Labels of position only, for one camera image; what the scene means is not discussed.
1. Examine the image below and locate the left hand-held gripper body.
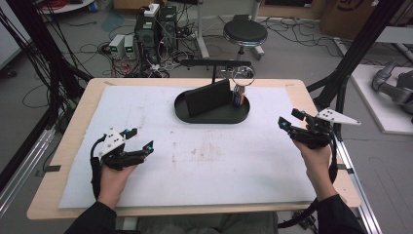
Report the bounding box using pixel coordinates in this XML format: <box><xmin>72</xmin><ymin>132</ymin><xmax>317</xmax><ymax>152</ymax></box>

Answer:
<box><xmin>97</xmin><ymin>127</ymin><xmax>146</xmax><ymax>172</ymax></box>

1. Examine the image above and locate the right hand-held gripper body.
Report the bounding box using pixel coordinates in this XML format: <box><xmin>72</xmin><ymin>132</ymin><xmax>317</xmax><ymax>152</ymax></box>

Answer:
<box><xmin>288</xmin><ymin>107</ymin><xmax>362</xmax><ymax>150</ymax></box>

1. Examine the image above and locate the key ring with coloured tags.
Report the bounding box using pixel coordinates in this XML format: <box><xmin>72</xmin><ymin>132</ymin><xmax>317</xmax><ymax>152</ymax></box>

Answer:
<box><xmin>231</xmin><ymin>65</ymin><xmax>256</xmax><ymax>107</ymax></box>

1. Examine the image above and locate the black oval tray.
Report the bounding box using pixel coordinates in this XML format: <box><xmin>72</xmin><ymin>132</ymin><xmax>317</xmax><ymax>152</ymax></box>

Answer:
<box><xmin>173</xmin><ymin>88</ymin><xmax>251</xmax><ymax>125</ymax></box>

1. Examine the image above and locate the black wallet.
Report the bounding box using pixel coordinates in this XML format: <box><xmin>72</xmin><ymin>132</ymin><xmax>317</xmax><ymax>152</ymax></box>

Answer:
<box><xmin>184</xmin><ymin>78</ymin><xmax>234</xmax><ymax>118</ymax></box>

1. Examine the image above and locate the person's right hand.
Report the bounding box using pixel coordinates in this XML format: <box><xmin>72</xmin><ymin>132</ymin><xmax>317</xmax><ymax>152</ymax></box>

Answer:
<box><xmin>291</xmin><ymin>138</ymin><xmax>339</xmax><ymax>202</ymax></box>

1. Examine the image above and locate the person's left hand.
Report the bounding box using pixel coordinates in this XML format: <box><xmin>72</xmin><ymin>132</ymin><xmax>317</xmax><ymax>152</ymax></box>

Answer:
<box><xmin>96</xmin><ymin>164</ymin><xmax>139</xmax><ymax>210</ymax></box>

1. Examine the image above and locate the white foam mat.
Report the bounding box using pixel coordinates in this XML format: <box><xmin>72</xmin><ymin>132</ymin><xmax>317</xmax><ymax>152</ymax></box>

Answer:
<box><xmin>57</xmin><ymin>85</ymin><xmax>318</xmax><ymax>210</ymax></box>

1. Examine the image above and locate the white floor board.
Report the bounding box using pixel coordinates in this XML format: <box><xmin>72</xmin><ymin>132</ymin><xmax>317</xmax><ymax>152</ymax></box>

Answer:
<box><xmin>350</xmin><ymin>63</ymin><xmax>413</xmax><ymax>136</ymax></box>

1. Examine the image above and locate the white power supply box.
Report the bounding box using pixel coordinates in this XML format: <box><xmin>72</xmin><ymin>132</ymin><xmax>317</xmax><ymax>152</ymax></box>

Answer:
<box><xmin>124</xmin><ymin>34</ymin><xmax>137</xmax><ymax>59</ymax></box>
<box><xmin>108</xmin><ymin>33</ymin><xmax>127</xmax><ymax>59</ymax></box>

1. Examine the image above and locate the black bar stand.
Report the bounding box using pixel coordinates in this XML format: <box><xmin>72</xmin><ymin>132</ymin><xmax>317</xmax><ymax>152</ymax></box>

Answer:
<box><xmin>179</xmin><ymin>58</ymin><xmax>253</xmax><ymax>85</ymax></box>

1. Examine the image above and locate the black round stool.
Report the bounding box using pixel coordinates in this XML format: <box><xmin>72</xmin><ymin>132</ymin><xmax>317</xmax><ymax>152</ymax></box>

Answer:
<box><xmin>222</xmin><ymin>19</ymin><xmax>269</xmax><ymax>61</ymax></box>

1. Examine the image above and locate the black computer tower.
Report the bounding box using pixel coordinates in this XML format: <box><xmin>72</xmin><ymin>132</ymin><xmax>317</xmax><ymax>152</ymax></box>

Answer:
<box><xmin>134</xmin><ymin>4</ymin><xmax>178</xmax><ymax>64</ymax></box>

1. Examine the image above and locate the cardboard box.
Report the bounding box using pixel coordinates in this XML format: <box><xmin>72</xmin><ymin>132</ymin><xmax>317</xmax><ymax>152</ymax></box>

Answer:
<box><xmin>319</xmin><ymin>0</ymin><xmax>378</xmax><ymax>41</ymax></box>

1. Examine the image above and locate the white adapter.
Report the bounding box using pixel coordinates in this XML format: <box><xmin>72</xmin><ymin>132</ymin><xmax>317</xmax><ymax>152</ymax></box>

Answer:
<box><xmin>143</xmin><ymin>3</ymin><xmax>161</xmax><ymax>19</ymax></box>

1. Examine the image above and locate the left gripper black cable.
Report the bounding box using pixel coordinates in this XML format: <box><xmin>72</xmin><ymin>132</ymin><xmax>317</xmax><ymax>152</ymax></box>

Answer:
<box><xmin>90</xmin><ymin>136</ymin><xmax>108</xmax><ymax>201</ymax></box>

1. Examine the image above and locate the aluminium rail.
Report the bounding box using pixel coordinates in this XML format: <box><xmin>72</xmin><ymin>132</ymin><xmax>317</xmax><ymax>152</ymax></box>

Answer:
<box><xmin>334</xmin><ymin>136</ymin><xmax>385</xmax><ymax>234</ymax></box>
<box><xmin>0</xmin><ymin>126</ymin><xmax>56</xmax><ymax>216</ymax></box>

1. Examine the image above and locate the tangle of floor cables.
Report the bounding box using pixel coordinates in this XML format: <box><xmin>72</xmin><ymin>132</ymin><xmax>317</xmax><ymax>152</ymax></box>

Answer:
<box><xmin>19</xmin><ymin>6</ymin><xmax>355</xmax><ymax>79</ymax></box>

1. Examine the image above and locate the black frame post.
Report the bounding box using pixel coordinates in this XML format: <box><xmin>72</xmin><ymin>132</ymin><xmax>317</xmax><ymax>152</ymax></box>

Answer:
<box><xmin>6</xmin><ymin>0</ymin><xmax>94</xmax><ymax>131</ymax></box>
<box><xmin>306</xmin><ymin>0</ymin><xmax>406</xmax><ymax>113</ymax></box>

